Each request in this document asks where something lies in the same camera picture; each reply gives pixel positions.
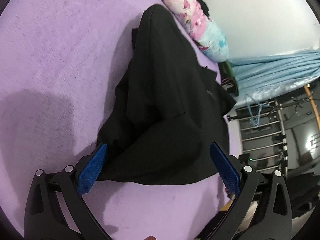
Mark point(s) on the blue wire hanger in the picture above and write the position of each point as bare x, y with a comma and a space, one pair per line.
254, 120

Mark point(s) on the light blue curtain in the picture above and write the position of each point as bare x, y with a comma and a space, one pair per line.
267, 77

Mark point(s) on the metal window railing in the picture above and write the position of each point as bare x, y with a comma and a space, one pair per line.
265, 147

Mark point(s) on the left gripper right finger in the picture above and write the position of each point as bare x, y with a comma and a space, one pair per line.
273, 216

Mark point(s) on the black jacket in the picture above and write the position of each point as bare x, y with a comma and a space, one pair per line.
168, 110

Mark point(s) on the black garment on quilt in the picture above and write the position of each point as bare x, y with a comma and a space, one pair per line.
204, 7

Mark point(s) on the floral rolled quilt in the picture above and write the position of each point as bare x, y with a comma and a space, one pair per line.
202, 30

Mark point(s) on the purple bed sheet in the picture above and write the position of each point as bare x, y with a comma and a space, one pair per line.
60, 63

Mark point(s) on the green cloth on stand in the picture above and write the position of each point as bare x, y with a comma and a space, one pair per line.
228, 81

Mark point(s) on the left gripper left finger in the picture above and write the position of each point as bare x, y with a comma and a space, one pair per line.
43, 217

